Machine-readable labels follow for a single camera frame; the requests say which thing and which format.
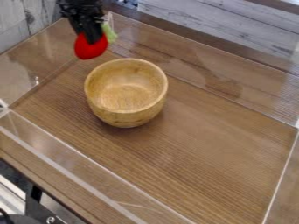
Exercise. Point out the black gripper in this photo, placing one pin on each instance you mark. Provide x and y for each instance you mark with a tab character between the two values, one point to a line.
87	12

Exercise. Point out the wooden bowl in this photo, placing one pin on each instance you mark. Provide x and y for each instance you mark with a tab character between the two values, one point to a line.
126	91

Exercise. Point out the black table clamp bracket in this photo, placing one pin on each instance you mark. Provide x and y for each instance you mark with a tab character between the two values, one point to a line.
36	210

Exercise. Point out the clear acrylic tray wall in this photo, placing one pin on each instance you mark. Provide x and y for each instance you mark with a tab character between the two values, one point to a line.
87	188

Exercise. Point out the red plush strawberry toy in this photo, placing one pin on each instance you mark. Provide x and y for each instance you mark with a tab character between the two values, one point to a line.
88	51

